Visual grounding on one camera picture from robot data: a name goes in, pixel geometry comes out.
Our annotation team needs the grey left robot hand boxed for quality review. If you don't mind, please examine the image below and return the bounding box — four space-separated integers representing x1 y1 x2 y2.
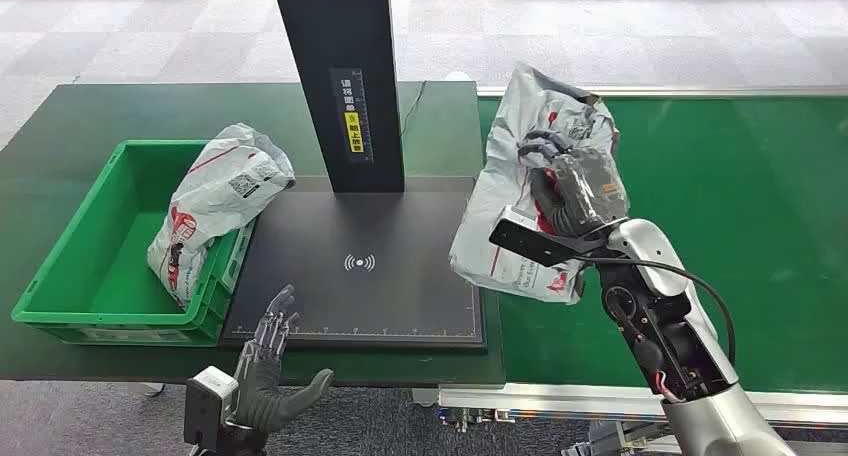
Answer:
231 283 336 436

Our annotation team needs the yellow warning label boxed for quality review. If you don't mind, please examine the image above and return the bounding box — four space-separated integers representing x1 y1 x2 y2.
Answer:
343 111 366 155

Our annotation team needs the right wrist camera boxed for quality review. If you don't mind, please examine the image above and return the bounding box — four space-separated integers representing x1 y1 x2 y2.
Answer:
488 206 609 269

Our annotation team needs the thin black machine cable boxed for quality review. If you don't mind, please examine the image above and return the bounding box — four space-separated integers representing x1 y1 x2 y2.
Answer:
399 79 429 138

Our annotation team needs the grey red courier bag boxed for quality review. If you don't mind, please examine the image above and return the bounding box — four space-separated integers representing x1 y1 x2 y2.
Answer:
146 122 297 310
449 62 622 305

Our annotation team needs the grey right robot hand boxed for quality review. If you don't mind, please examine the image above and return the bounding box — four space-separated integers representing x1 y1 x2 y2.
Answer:
516 129 631 240

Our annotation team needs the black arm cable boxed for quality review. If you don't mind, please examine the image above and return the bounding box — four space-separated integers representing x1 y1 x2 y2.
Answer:
574 254 737 368

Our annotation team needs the green plastic delivery crate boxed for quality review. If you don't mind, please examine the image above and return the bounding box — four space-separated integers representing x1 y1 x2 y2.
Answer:
11 139 256 348

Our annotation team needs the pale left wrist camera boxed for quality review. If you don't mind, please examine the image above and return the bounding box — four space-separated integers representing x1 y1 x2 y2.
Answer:
183 366 240 449

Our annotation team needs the black inbound scanning machine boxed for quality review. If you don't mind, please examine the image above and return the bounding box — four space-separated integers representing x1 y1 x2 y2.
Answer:
219 0 488 352

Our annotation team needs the green conveyor belt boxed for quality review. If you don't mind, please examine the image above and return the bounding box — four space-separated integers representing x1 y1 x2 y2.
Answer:
476 95 848 395

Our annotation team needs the dark green table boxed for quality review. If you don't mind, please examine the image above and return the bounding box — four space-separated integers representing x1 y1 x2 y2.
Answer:
0 81 508 389

